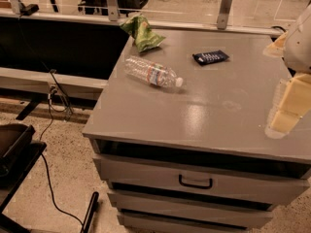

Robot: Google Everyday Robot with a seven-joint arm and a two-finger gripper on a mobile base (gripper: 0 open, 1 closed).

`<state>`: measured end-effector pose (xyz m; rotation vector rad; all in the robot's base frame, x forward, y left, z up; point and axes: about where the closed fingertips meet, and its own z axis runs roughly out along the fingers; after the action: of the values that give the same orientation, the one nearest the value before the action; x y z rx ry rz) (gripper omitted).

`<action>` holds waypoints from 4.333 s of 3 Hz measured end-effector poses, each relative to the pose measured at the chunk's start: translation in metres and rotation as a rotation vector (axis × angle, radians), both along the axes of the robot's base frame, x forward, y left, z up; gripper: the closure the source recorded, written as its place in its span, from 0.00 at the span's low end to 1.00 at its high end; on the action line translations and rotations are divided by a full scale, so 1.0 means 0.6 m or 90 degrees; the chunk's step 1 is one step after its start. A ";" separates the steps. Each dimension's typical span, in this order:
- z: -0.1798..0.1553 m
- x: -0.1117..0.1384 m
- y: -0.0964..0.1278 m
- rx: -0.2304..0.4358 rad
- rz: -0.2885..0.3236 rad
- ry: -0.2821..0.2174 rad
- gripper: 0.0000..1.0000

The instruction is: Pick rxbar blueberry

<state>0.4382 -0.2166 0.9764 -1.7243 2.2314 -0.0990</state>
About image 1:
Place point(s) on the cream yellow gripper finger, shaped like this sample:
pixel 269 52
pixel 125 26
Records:
pixel 291 102

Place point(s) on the dark blue snack bar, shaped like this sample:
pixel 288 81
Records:
pixel 211 57

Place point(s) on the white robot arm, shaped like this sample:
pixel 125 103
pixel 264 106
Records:
pixel 294 46

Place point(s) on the grey drawer cabinet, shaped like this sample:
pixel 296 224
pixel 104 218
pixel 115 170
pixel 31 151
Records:
pixel 212 127

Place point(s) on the clear plastic water bottle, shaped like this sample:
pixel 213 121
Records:
pixel 151 72

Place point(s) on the green chip bag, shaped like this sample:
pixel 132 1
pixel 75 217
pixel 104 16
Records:
pixel 140 30

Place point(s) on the metal railing post right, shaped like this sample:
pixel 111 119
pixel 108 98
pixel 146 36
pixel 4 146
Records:
pixel 224 14

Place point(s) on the black drawer handle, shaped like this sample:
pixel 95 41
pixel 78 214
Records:
pixel 205 184

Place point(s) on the metal railing post middle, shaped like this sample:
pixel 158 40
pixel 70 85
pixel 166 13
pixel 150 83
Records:
pixel 113 10

